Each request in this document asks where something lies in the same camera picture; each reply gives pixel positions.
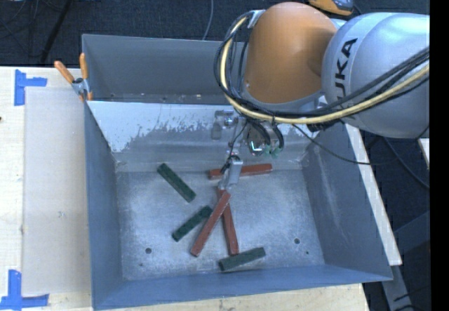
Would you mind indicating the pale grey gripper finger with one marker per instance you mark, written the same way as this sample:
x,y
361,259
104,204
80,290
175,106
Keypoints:
x,y
231,176

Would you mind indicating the red-brown flat block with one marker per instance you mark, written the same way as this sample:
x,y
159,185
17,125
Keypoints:
x,y
256,169
231,236
209,225

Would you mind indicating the dark green flat block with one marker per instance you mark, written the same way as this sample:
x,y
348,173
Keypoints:
x,y
176,182
242,259
192,223

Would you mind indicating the grey metal bin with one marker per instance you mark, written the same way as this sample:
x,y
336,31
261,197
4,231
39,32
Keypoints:
x,y
273,218

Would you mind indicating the pale wood flat board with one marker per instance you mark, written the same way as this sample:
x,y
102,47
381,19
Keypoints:
x,y
52,179

